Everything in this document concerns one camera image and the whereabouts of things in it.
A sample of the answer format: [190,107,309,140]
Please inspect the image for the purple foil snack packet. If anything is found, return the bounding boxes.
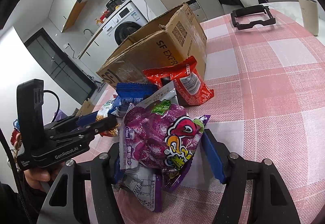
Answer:
[152,160,194,212]

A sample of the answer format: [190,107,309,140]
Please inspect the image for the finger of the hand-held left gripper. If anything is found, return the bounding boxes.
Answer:
[43,112,102,133]
[49,115,118,142]

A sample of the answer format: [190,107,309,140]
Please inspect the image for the grey white packet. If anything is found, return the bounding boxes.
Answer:
[119,165,156,210]

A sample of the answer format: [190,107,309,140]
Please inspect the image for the purple candy bag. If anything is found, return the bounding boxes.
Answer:
[119,102,211,172]

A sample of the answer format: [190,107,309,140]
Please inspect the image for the white washing machine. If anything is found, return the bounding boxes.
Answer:
[102,0,149,46]

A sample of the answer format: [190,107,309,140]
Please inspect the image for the black white patterned stool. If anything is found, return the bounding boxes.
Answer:
[190,1,202,15]

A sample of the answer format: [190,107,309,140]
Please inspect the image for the blue cookie packet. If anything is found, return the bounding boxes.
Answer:
[115,83,156,113]

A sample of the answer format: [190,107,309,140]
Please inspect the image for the brown cardboard box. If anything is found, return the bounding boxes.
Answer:
[96,3,208,90]

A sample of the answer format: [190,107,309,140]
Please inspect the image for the beige tumbler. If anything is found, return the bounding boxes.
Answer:
[298,0,319,36]

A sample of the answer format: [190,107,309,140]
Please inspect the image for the red snack packet white label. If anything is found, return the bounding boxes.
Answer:
[143,56,214,106]

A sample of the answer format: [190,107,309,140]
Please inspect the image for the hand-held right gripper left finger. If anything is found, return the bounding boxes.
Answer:
[38,141,122,224]

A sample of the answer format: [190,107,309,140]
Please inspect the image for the upright mop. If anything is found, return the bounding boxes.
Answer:
[87,74,103,93]

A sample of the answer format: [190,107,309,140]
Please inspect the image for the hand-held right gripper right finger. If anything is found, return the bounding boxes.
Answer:
[202,128,301,224]

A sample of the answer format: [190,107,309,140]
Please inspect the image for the white strip snack packet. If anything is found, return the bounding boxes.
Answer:
[142,80,179,108]

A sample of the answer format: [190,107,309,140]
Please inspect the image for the cardboard box on floor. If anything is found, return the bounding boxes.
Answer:
[76,100,96,117]

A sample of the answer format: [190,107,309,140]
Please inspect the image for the white kitchen counter cabinet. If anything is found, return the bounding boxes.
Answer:
[78,18,117,60]

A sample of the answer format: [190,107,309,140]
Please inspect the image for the person's left hand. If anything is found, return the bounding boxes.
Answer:
[23,166,61,192]

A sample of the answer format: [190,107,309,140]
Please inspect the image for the pink checked tablecloth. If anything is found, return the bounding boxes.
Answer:
[74,8,325,224]

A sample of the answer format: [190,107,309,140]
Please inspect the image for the black plastic frame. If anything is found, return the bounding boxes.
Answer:
[231,4,276,31]

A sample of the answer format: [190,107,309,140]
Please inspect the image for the black glass door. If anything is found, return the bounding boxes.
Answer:
[25,31,98,106]

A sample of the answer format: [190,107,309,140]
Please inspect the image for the white marble coffee table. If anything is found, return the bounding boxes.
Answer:
[264,1,325,37]

